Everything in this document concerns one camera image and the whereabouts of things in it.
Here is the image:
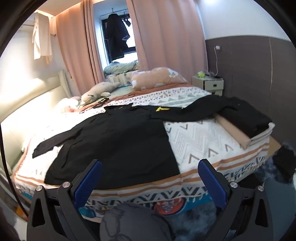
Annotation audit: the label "pink curtain right panel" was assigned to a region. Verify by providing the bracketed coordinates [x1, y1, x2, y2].
[126, 0, 208, 82]

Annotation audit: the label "cream shirt hanging on wall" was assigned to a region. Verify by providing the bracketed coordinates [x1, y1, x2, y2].
[32, 13, 53, 64]

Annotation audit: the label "white bedside table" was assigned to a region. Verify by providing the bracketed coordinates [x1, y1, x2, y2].
[192, 76, 224, 96]

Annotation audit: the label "black jacket with yellow logo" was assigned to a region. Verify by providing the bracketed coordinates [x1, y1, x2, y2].
[32, 95, 230, 190]

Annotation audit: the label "cream padded headboard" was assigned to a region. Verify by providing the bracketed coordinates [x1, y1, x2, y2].
[0, 69, 72, 149]

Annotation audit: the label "dark clothes hanging at window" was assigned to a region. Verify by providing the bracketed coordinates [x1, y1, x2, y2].
[105, 14, 130, 61]

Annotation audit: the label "peach floral pillow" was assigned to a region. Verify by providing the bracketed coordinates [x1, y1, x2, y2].
[130, 67, 188, 91]

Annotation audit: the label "light green crumpled quilt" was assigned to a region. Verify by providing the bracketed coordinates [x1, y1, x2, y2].
[104, 60, 139, 75]

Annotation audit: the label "white charging cable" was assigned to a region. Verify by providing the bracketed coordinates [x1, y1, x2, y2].
[213, 45, 222, 77]

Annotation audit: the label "pink curtain panel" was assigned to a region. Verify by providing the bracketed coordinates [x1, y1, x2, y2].
[56, 1, 105, 94]
[126, 0, 208, 82]

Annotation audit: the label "patterned white bedspread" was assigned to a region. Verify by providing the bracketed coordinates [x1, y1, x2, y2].
[11, 86, 271, 218]

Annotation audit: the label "black eyeglasses on bed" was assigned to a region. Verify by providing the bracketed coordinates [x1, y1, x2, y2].
[93, 98, 109, 108]

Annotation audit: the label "beige plush animal toy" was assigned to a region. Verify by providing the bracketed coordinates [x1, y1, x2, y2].
[80, 82, 120, 105]

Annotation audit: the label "folded black garment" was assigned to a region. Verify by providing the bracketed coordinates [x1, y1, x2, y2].
[217, 97, 272, 138]

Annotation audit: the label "pink curtain left panel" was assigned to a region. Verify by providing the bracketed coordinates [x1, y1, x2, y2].
[56, 1, 105, 94]

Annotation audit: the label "grey cartoon print trousers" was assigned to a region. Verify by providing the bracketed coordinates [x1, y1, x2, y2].
[99, 203, 175, 241]

